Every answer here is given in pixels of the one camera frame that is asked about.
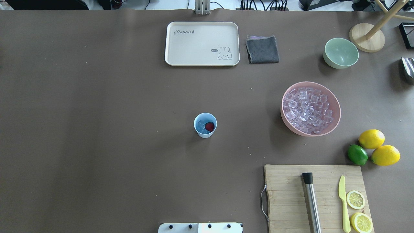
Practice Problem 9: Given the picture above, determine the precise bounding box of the small strawberry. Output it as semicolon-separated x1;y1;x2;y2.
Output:
205;122;215;132

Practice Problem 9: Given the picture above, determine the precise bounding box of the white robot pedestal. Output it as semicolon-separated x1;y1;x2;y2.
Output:
158;222;244;233

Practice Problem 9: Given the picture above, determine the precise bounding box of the dark grey folded cloth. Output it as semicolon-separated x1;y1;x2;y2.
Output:
245;35;280;64

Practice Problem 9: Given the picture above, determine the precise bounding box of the wooden cutting board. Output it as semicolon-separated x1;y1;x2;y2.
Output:
264;165;368;233

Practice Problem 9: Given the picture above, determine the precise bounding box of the yellow lemon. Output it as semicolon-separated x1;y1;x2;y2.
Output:
358;129;385;149
371;145;400;166

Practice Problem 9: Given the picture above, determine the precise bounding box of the blue plastic cup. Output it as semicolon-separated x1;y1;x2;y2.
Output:
193;113;217;138

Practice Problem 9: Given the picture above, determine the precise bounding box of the beige plastic tray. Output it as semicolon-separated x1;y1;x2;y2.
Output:
164;22;240;66

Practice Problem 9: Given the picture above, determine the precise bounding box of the pile of clear ice cubes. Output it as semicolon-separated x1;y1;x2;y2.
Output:
281;86;338;135

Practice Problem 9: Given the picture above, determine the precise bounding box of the aluminium frame post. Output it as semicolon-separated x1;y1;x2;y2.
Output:
195;0;210;15

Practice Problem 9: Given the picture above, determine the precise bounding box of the pink bowl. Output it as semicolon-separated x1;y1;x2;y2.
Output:
280;81;341;137

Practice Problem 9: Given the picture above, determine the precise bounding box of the metal ice scoop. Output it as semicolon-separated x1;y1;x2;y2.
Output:
401;57;414;86

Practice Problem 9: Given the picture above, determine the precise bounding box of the mint green bowl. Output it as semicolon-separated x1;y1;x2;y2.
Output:
323;38;359;69

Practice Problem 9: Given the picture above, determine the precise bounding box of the yellow plastic knife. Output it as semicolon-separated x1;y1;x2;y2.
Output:
338;175;351;233

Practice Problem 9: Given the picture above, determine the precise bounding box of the wooden cup tree stand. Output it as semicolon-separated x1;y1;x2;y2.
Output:
349;0;414;53

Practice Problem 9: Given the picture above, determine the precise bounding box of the green lime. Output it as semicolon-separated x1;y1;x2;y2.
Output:
347;144;368;166

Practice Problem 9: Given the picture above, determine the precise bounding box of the ice cube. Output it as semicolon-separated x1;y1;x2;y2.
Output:
197;120;208;134

